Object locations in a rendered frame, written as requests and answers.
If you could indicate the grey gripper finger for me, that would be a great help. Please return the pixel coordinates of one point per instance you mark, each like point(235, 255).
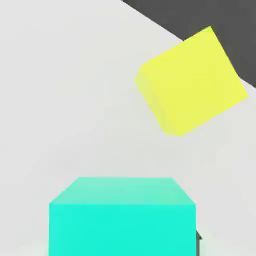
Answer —
point(198, 243)

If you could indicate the small turquoise cube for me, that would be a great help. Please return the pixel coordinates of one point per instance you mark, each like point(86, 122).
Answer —
point(122, 226)

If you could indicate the small yellow cube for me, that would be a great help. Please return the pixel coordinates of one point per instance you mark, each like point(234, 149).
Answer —
point(192, 84)

